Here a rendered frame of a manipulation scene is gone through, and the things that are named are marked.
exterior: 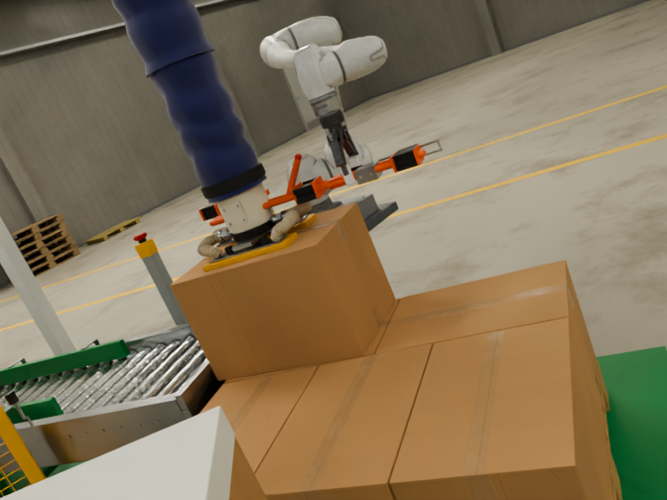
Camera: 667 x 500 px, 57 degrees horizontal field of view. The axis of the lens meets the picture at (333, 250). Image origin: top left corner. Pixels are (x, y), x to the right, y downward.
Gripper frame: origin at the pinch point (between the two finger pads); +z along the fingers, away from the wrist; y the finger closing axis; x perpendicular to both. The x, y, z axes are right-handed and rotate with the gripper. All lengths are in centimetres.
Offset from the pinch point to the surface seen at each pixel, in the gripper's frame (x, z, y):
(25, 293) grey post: -359, 34, -159
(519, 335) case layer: 39, 53, 27
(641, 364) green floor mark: 65, 107, -33
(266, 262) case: -30.4, 14.5, 21.0
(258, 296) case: -39, 25, 21
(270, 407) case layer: -38, 53, 42
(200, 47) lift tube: -30, -54, 4
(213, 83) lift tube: -32, -42, 3
